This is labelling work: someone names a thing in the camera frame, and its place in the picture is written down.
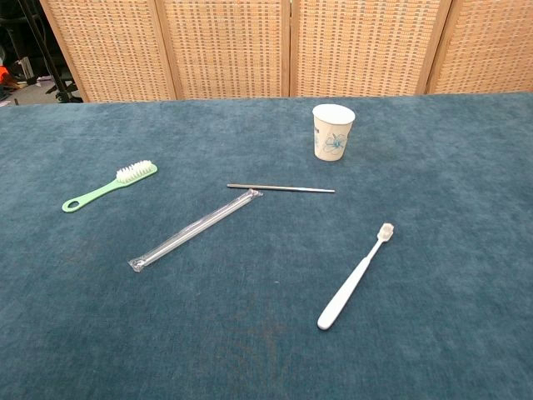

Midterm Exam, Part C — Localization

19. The blue velvet table cloth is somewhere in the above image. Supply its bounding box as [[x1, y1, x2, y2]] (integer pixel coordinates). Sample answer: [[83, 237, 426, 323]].
[[0, 92, 533, 400]]

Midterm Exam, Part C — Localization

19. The metal straw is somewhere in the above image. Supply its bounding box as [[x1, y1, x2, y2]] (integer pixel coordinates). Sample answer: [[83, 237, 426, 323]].
[[227, 183, 336, 194]]

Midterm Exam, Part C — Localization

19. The green handled scrub brush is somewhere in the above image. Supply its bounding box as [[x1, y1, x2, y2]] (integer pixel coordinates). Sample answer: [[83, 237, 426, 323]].
[[62, 160, 159, 214]]

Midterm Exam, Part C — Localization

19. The plastic wrapped clear straw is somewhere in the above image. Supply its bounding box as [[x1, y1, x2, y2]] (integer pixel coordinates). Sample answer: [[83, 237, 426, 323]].
[[127, 188, 264, 274]]

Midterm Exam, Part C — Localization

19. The white paper cup blue flower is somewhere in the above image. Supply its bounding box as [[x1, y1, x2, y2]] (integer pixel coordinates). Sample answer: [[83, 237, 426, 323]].
[[311, 103, 356, 163]]

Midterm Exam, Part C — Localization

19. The white toothbrush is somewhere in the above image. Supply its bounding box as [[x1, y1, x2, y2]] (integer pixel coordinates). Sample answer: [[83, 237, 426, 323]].
[[316, 222, 396, 332]]

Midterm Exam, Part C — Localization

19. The woven rattan folding screen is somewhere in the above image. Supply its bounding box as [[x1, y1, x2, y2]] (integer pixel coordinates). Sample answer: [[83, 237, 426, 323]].
[[39, 0, 533, 103]]

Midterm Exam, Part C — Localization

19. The black tripod stand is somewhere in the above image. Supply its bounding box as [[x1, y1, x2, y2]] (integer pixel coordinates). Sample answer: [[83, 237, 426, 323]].
[[16, 0, 83, 103]]

